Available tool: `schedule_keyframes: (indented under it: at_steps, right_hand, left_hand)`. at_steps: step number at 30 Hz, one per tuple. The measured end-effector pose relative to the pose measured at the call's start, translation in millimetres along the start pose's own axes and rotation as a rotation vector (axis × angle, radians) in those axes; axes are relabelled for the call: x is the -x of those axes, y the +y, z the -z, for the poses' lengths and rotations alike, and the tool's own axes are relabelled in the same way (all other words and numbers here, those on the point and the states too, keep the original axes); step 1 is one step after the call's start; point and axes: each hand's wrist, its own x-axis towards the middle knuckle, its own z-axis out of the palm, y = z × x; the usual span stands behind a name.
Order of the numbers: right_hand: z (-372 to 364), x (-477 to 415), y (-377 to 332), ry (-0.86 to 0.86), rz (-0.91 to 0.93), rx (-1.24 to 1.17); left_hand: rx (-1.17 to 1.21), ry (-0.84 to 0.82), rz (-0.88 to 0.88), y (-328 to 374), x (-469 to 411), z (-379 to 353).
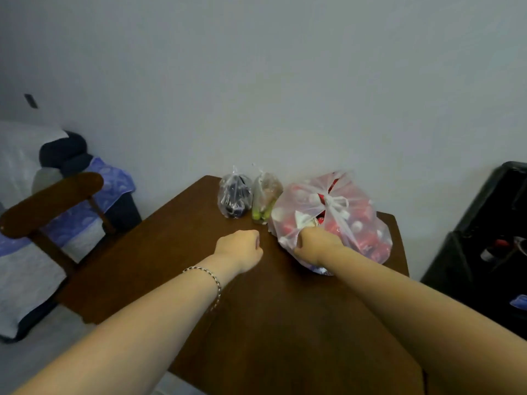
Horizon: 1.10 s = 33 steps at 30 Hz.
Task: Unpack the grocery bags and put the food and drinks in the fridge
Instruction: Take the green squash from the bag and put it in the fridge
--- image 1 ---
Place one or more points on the person's right hand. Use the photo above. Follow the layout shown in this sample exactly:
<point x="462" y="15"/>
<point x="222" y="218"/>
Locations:
<point x="319" y="247"/>

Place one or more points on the person's left hand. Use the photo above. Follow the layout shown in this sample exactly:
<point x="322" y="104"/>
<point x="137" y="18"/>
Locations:
<point x="236" y="251"/>

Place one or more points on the person's left fingers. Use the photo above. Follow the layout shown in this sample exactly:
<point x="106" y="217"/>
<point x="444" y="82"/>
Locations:
<point x="256" y="242"/>

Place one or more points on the person's right fingers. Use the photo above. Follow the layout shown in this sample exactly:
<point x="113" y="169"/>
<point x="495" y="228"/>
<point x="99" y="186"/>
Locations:
<point x="300" y="241"/>

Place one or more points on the white plastic bag of red packets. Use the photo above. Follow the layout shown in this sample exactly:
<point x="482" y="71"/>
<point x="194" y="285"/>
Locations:
<point x="358" y="226"/>

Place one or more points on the person's left forearm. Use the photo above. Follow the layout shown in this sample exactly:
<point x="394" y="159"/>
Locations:
<point x="144" y="324"/>

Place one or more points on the person's right forearm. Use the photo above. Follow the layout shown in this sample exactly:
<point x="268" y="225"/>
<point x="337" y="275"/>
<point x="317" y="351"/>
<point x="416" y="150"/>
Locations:
<point x="411" y="316"/>

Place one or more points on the clear bag with green contents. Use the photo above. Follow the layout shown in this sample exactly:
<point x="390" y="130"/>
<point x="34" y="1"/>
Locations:
<point x="265" y="197"/>

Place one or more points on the clear bag with dark contents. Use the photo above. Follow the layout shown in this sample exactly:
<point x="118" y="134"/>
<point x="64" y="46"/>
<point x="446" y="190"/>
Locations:
<point x="235" y="195"/>

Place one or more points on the blue patterned blanket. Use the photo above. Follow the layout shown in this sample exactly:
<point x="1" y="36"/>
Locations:
<point x="111" y="185"/>

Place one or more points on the black bin with liner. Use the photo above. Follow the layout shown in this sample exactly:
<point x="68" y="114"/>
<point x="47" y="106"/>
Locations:
<point x="486" y="226"/>

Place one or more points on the bottle with red cap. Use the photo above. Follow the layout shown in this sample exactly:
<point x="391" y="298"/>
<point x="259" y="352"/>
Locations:
<point x="494" y="250"/>

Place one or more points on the dark navy pillow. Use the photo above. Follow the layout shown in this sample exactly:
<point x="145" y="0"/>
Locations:
<point x="66" y="152"/>

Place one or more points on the brown wooden chair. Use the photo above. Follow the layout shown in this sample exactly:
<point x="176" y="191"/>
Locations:
<point x="49" y="201"/>

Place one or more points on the blue packet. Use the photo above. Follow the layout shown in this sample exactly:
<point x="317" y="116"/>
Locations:
<point x="519" y="302"/>

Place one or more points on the bed with white sheet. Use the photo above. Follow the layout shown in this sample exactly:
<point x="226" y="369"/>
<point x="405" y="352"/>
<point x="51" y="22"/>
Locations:
<point x="20" y="160"/>

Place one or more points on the dark wall fixture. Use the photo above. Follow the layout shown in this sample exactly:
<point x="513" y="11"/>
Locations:
<point x="31" y="101"/>

